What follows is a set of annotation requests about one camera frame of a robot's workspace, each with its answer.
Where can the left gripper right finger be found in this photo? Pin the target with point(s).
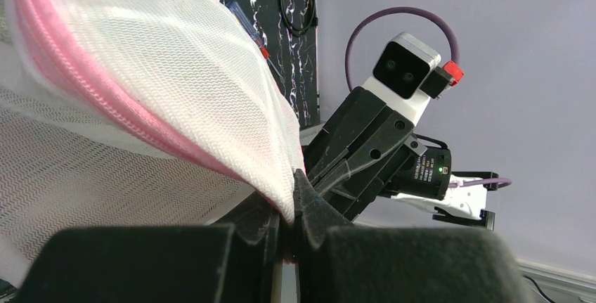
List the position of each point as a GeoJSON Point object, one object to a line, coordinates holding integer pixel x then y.
{"type": "Point", "coordinates": [338, 261]}

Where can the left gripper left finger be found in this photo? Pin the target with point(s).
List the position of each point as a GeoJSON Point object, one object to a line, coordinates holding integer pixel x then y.
{"type": "Point", "coordinates": [231, 260]}

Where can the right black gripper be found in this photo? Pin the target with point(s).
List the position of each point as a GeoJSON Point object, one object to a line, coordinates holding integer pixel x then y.
{"type": "Point", "coordinates": [365, 150]}

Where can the white round mesh laundry bag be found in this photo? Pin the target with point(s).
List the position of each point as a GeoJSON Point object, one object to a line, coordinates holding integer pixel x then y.
{"type": "Point", "coordinates": [134, 113]}

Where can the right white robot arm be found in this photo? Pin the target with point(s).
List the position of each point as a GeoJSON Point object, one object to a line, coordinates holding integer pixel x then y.
{"type": "Point", "coordinates": [465, 200]}

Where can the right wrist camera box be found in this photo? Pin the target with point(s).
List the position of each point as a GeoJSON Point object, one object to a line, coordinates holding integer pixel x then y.
{"type": "Point", "coordinates": [404, 64]}

